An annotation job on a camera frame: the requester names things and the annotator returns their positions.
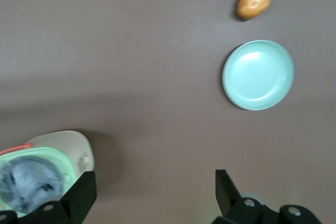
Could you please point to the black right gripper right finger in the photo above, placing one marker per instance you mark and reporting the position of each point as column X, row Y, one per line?
column 231, row 208

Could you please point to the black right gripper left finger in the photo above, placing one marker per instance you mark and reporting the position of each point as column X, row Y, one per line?
column 71, row 208

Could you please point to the light green plate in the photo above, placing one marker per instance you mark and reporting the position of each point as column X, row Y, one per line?
column 258, row 74

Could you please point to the brown table mat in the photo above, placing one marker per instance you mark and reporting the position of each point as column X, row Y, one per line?
column 131, row 64

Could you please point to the orange-brown potato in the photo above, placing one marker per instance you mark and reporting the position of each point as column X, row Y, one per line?
column 254, row 1

